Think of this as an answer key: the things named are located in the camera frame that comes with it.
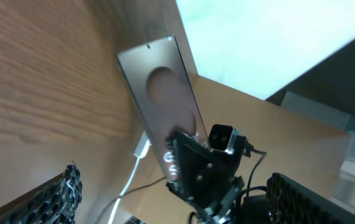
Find white power strip cord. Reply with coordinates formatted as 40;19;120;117
107;155;143;224

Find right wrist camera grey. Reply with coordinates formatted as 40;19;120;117
208;124;240;154

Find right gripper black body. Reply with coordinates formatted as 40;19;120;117
167;132;267;223

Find black charger cable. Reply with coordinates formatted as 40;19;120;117
93;175;168;224

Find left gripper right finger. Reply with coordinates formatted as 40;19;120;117
266;172;355;224

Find white power strip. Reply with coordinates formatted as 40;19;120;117
133;131;151;159

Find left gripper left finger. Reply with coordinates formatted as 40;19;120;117
0;163;83;224

